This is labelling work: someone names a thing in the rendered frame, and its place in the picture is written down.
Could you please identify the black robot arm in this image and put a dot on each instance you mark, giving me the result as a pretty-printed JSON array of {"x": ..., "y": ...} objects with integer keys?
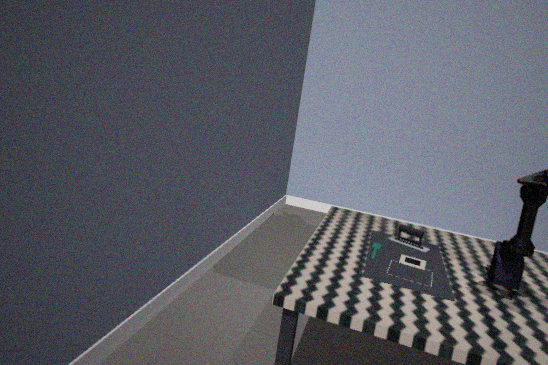
[{"x": 520, "y": 244}]

